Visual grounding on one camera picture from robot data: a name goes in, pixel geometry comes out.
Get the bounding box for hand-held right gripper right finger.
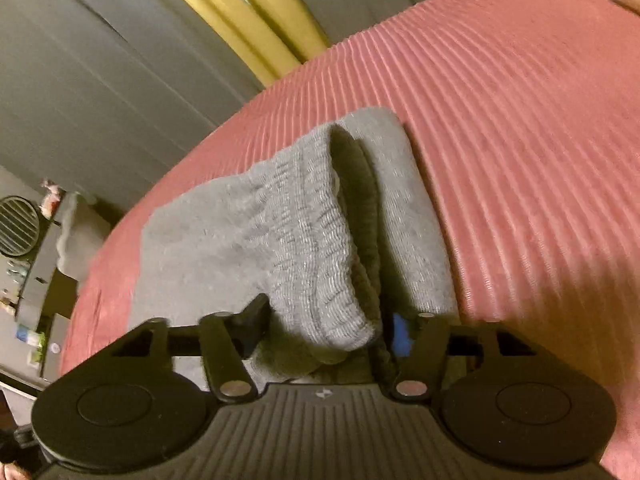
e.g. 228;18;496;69
382;311;521;402

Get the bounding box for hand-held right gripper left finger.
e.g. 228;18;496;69
111;294;271;405

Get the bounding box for grey pants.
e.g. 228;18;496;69
129;106;461;387

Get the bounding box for grey draped cloth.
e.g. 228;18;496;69
54;191;115;282

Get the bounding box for dark shelf unit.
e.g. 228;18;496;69
0;220;83;393

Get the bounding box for red ribbed bedspread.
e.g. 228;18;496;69
59;0;640;471

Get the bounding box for round slatted fan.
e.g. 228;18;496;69
0;196;42;257

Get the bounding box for grey curtain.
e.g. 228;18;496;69
0;0;471;221

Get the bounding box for yellow curtain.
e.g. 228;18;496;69
139;0;331;87

